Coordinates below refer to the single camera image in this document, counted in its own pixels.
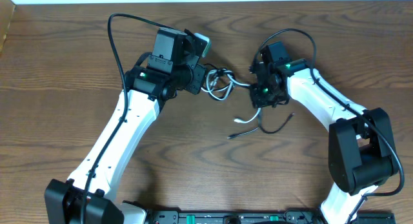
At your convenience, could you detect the white usb cable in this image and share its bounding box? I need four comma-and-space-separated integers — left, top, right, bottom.
200, 68, 262, 125

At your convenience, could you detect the black usb cable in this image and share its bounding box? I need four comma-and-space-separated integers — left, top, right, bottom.
201, 63, 296, 140

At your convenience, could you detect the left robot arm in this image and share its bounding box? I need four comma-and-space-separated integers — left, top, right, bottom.
45, 27, 211, 223

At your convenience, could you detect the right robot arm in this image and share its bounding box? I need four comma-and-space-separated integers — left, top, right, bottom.
250, 42, 404, 223

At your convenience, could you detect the right camera cable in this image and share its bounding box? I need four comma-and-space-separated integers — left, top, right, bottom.
251, 27, 405, 224

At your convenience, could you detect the camera cable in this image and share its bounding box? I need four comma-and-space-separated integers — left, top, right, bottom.
78, 12, 175, 224
251, 27, 405, 224

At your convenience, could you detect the left camera cable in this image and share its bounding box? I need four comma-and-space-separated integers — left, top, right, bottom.
78, 12, 175, 224

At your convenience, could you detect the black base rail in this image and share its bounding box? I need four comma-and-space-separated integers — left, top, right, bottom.
141, 210, 396, 224

